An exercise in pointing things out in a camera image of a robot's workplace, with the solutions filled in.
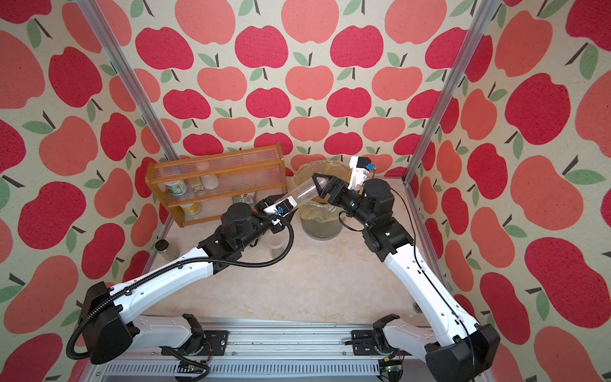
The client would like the clear plastic jar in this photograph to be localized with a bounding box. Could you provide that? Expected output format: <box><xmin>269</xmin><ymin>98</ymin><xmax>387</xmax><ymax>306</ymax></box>
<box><xmin>288</xmin><ymin>178</ymin><xmax>318</xmax><ymax>209</ymax></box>

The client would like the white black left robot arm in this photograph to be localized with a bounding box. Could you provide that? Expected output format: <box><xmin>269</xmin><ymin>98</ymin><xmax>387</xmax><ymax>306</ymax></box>
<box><xmin>65</xmin><ymin>195</ymin><xmax>298</xmax><ymax>364</ymax></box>

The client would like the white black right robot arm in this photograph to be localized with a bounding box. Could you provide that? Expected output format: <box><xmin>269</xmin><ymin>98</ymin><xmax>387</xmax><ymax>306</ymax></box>
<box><xmin>312</xmin><ymin>173</ymin><xmax>501</xmax><ymax>381</ymax></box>

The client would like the clear jar with mung beans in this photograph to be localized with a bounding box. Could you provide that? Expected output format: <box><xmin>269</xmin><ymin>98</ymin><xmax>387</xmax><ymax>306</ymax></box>
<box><xmin>265</xmin><ymin>232</ymin><xmax>288</xmax><ymax>258</ymax></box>

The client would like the yellow plastic bin liner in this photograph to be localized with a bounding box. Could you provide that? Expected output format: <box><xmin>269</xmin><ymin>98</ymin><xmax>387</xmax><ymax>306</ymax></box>
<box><xmin>293</xmin><ymin>160</ymin><xmax>351</xmax><ymax>224</ymax></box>

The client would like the packet on lower shelf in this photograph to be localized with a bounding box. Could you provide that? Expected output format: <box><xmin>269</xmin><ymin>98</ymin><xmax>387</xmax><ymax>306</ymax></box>
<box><xmin>232</xmin><ymin>192</ymin><xmax>256</xmax><ymax>206</ymax></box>

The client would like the white bottle on shelf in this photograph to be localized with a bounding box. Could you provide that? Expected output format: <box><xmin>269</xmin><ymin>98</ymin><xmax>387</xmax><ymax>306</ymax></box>
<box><xmin>200</xmin><ymin>174</ymin><xmax>220</xmax><ymax>190</ymax></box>

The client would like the small glass jar on shelf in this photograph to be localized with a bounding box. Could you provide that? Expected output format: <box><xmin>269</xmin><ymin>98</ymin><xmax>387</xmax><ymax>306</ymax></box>
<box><xmin>189</xmin><ymin>179</ymin><xmax>205</xmax><ymax>197</ymax></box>

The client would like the wooden spice rack shelf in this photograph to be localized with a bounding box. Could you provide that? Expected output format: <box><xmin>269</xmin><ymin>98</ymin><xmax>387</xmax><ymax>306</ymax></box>
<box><xmin>145</xmin><ymin>144</ymin><xmax>287</xmax><ymax>228</ymax></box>

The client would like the yellow container lower shelf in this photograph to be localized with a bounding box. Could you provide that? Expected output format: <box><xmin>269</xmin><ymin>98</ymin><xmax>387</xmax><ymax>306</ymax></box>
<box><xmin>180</xmin><ymin>202</ymin><xmax>201</xmax><ymax>216</ymax></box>

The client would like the green label cup on shelf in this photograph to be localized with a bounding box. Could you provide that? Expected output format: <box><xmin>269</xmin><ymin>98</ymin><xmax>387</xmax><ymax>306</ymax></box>
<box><xmin>164</xmin><ymin>179</ymin><xmax>188</xmax><ymax>197</ymax></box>

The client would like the small black lid spice jar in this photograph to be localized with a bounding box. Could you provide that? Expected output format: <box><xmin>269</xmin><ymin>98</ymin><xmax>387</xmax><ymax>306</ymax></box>
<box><xmin>154</xmin><ymin>239</ymin><xmax>180</xmax><ymax>262</ymax></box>

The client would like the dark spice jar right side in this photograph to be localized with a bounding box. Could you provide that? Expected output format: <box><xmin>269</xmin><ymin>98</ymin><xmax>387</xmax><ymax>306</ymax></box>
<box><xmin>413</xmin><ymin>302</ymin><xmax>423</xmax><ymax>314</ymax></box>

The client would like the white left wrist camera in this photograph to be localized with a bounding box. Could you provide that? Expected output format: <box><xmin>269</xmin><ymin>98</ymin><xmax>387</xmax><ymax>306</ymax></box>
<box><xmin>263</xmin><ymin>198</ymin><xmax>297</xmax><ymax>216</ymax></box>

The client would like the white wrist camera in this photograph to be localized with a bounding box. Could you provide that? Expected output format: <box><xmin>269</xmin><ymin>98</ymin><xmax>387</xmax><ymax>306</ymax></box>
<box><xmin>348</xmin><ymin>156</ymin><xmax>376</xmax><ymax>191</ymax></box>
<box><xmin>263</xmin><ymin>198</ymin><xmax>297</xmax><ymax>216</ymax></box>

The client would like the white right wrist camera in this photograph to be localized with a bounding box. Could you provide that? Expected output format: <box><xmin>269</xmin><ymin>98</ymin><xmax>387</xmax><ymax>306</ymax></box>
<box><xmin>348</xmin><ymin>156</ymin><xmax>376</xmax><ymax>191</ymax></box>

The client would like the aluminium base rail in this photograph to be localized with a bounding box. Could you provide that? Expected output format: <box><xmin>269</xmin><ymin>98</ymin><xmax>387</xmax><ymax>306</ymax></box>
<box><xmin>74</xmin><ymin>315</ymin><xmax>434</xmax><ymax>381</ymax></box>

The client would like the black corrugated cable conduit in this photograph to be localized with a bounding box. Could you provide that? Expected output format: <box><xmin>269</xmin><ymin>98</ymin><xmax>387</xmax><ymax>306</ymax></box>
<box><xmin>65</xmin><ymin>212</ymin><xmax>295</xmax><ymax>360</ymax></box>

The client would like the right aluminium frame post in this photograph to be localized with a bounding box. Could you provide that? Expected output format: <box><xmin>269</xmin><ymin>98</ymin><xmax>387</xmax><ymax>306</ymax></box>
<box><xmin>403</xmin><ymin>0</ymin><xmax>501</xmax><ymax>189</ymax></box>

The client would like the aluminium frame post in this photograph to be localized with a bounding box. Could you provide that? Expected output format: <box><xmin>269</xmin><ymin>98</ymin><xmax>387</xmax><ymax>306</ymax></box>
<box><xmin>76</xmin><ymin>0</ymin><xmax>180</xmax><ymax>161</ymax></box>
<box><xmin>403</xmin><ymin>0</ymin><xmax>501</xmax><ymax>189</ymax></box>

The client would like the left aluminium frame post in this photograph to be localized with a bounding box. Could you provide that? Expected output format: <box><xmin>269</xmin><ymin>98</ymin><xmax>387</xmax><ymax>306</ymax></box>
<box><xmin>76</xmin><ymin>0</ymin><xmax>180</xmax><ymax>161</ymax></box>

